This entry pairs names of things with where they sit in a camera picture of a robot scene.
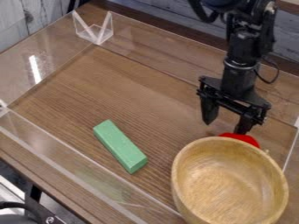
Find black cable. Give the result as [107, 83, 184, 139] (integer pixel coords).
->
[0, 200, 33, 224]

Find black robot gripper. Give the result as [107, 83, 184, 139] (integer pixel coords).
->
[198, 58, 271, 135]

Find wooden bowl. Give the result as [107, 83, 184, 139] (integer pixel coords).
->
[171, 136, 288, 224]

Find green rectangular block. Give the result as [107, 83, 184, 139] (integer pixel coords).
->
[92, 120, 148, 174]

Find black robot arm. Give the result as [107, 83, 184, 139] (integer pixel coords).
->
[188, 0, 276, 134]

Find clear acrylic tray walls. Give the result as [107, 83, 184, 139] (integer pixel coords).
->
[0, 8, 299, 224]

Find black table leg bracket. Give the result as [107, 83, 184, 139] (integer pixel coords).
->
[24, 185, 67, 224]

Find red plush fruit green leaf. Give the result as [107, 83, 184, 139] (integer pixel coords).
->
[220, 132, 260, 148]

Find clear acrylic corner bracket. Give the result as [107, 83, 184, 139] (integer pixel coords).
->
[71, 11, 113, 46]

